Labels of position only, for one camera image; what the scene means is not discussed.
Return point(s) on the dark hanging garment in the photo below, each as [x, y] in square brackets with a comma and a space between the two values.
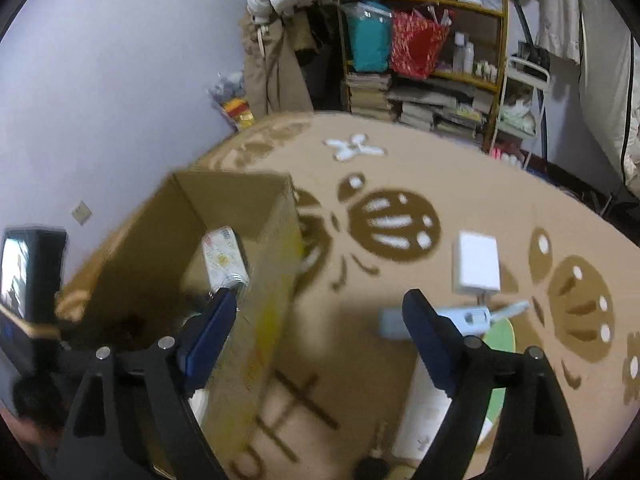
[320, 60]

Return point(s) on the white square box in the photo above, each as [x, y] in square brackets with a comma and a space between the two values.
[425, 420]

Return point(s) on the dark round object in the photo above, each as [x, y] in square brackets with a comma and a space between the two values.
[372, 467]

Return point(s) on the bag of plush toys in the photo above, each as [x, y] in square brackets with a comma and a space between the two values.
[232, 102]

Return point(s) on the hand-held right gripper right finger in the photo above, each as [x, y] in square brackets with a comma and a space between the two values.
[427, 345]

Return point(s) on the red gift bag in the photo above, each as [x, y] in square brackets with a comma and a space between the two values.
[417, 45]

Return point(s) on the person's left forearm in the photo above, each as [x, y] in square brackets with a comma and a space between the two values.
[17, 430]

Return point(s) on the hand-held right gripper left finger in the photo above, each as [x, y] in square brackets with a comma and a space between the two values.
[212, 335]

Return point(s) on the stack of books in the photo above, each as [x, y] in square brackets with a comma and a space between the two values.
[367, 95]

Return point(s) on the teal storage bag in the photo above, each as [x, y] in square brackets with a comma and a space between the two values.
[367, 40]

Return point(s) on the row of small bottles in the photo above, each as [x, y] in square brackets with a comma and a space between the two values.
[472, 60]

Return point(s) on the tan patterned blanket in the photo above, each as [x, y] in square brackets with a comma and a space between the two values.
[440, 170]

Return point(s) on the bamboo shelf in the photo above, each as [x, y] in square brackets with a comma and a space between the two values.
[450, 4]

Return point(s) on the pile of books and papers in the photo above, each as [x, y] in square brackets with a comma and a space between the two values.
[440, 110]

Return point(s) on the white charger adapter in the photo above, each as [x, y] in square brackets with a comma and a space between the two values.
[475, 260]

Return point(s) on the light blue electric handheld device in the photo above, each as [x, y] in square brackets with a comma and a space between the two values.
[470, 317]

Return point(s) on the white trolley cart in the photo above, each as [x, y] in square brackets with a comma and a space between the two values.
[520, 115]

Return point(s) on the green cartoon tin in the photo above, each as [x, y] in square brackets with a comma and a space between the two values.
[502, 342]

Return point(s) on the brown cardboard box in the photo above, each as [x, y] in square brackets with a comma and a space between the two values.
[150, 240]

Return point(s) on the white wall socket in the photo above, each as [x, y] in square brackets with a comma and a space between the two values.
[82, 213]

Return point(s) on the pale floral curtain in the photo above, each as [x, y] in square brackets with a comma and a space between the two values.
[555, 10]

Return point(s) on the white remote control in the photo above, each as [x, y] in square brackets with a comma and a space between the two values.
[222, 255]

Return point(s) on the beige hanging coat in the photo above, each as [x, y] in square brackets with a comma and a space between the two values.
[270, 75]

